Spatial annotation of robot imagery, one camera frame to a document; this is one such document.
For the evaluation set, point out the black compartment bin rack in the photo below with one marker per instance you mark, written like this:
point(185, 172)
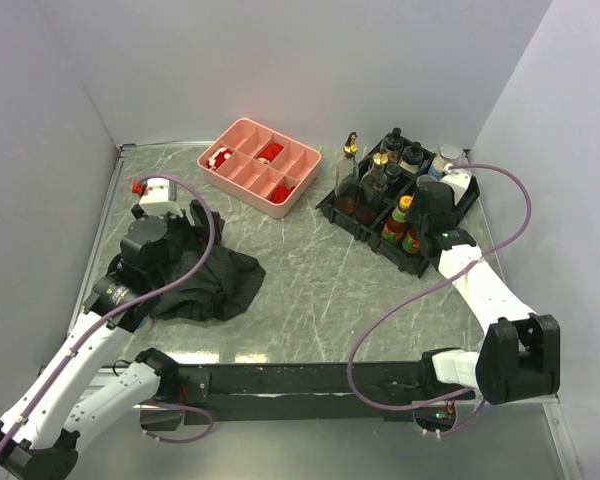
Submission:
point(371, 235)

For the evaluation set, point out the black base beam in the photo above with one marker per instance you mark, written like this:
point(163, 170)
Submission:
point(296, 391)

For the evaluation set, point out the blue label white granule bottle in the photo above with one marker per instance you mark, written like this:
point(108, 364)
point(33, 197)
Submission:
point(447, 154)

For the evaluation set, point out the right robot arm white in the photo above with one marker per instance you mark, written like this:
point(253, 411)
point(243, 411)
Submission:
point(520, 354)

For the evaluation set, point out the brown spice bottle black cap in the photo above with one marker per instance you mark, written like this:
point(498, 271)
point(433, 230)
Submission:
point(392, 145)

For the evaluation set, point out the pink divided organizer tray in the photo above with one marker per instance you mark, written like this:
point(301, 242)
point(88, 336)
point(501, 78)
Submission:
point(252, 182)

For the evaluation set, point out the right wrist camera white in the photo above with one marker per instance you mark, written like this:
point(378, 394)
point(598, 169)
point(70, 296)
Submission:
point(459, 180)

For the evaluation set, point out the red santa sock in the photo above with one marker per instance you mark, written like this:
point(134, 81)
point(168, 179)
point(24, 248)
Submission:
point(269, 153)
point(216, 159)

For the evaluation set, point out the sauce bottle yellow cap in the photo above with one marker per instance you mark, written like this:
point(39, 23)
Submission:
point(396, 224)
point(410, 243)

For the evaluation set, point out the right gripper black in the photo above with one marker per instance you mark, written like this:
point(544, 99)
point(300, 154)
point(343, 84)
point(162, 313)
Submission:
point(414, 215)

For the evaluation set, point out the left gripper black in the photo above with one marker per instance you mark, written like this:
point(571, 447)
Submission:
point(196, 238)

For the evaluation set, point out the white salt bottle black cap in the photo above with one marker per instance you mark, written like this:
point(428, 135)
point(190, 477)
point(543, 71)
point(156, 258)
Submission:
point(412, 158)

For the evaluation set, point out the glass oil bottle gold spout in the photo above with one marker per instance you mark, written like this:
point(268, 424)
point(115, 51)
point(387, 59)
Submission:
point(373, 186)

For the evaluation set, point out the red santa sock middle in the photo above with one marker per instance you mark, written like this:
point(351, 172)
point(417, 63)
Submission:
point(269, 153)

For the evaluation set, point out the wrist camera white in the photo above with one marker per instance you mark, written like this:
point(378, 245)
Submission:
point(157, 197)
point(459, 180)

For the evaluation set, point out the blue label jar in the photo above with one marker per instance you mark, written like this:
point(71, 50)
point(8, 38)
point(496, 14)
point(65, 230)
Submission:
point(144, 327)

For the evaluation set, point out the aluminium rail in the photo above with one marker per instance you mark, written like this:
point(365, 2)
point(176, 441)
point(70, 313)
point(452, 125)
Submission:
point(474, 398)

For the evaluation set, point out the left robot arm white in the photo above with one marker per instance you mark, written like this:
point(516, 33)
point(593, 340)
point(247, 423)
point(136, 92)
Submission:
point(43, 433)

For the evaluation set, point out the red santa sock left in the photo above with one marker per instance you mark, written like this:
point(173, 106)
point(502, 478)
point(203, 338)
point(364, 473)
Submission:
point(216, 159)

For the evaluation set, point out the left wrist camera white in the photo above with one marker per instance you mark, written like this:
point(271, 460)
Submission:
point(157, 197)

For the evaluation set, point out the black cloth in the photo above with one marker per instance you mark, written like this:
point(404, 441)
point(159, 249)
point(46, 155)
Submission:
point(224, 286)

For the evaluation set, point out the red sock front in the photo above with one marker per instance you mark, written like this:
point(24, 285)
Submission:
point(280, 194)

